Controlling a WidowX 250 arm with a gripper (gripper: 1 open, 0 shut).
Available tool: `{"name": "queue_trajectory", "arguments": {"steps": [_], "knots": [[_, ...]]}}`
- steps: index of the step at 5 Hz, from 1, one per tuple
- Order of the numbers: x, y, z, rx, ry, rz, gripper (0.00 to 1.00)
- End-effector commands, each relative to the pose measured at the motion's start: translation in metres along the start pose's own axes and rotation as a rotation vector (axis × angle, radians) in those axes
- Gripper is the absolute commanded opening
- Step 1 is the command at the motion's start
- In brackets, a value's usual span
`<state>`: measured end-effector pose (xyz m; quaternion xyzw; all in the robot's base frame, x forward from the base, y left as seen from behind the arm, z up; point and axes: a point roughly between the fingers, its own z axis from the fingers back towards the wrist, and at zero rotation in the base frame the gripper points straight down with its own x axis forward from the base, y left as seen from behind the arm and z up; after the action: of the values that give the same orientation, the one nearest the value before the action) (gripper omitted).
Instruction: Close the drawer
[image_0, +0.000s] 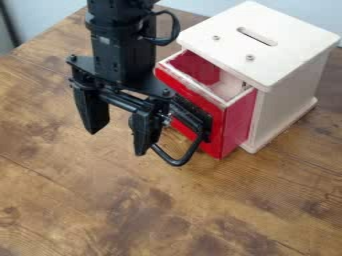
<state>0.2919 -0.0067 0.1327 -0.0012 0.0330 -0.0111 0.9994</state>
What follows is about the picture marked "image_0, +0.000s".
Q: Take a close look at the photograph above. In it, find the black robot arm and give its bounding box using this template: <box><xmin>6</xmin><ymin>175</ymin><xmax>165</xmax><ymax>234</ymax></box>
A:
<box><xmin>67</xmin><ymin>0</ymin><xmax>181</xmax><ymax>156</ymax></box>

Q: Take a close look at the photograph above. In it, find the dark pole at wall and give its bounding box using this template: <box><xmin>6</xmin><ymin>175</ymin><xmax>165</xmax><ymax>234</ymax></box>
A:
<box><xmin>0</xmin><ymin>0</ymin><xmax>21</xmax><ymax>47</ymax></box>

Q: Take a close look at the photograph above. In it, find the red drawer with black handle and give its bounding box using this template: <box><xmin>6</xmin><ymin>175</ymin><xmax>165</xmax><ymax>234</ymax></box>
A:
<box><xmin>153</xmin><ymin>50</ymin><xmax>258</xmax><ymax>166</ymax></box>

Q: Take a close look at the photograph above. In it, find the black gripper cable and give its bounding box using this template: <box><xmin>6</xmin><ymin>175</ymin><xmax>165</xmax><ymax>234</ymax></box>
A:
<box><xmin>139</xmin><ymin>9</ymin><xmax>182</xmax><ymax>47</ymax></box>

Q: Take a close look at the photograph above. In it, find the white wooden box cabinet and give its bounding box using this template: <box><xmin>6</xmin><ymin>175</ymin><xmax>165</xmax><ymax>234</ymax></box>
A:
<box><xmin>178</xmin><ymin>1</ymin><xmax>341</xmax><ymax>153</ymax></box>

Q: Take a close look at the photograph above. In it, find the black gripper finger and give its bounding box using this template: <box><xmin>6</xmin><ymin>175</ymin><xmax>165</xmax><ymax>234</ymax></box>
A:
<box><xmin>129</xmin><ymin>111</ymin><xmax>163</xmax><ymax>156</ymax></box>
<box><xmin>73</xmin><ymin>83</ymin><xmax>110</xmax><ymax>134</ymax></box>

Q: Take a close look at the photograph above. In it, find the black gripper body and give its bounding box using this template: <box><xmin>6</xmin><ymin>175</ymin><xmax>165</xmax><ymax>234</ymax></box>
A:
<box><xmin>67</xmin><ymin>32</ymin><xmax>174</xmax><ymax>114</ymax></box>

